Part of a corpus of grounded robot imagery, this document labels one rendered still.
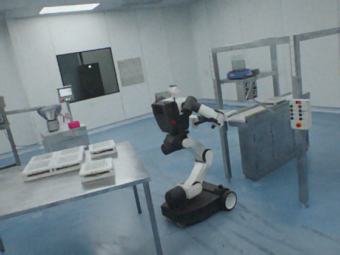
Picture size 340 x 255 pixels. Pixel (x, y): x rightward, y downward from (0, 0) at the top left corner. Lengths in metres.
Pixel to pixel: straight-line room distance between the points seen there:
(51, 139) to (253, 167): 2.88
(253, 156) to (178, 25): 6.07
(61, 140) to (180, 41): 5.33
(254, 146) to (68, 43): 5.38
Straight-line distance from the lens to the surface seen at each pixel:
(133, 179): 2.17
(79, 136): 4.85
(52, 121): 4.98
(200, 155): 3.08
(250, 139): 3.58
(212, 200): 3.09
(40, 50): 7.58
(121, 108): 8.10
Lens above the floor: 1.63
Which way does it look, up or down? 14 degrees down
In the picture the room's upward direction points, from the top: 10 degrees counter-clockwise
